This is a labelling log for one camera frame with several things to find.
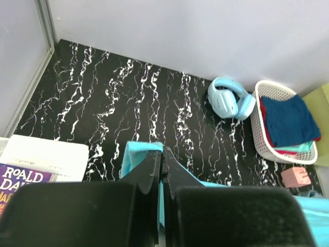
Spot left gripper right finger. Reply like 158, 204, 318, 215
163, 147, 316, 246

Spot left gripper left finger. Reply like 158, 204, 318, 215
1, 151, 161, 246

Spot turquoise t-shirt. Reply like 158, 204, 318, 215
120, 141, 328, 246

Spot white paper sheets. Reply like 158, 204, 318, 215
1, 135, 89, 182

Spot white plastic laundry basket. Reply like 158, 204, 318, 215
250, 80, 318, 165

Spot pink cube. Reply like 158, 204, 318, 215
281, 167, 312, 188

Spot Roald Dahl paperback book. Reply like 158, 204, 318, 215
1, 163, 56, 215

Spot light blue headphones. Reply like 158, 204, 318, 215
207, 77, 256, 121

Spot red folded t-shirt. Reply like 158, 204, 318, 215
258, 97, 322, 156

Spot teal folded t-shirt in basket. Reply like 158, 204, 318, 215
273, 141, 313, 153

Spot navy blue folded t-shirt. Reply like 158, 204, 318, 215
261, 94, 321, 147

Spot yellow-green storage box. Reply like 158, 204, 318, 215
303, 83, 328, 167

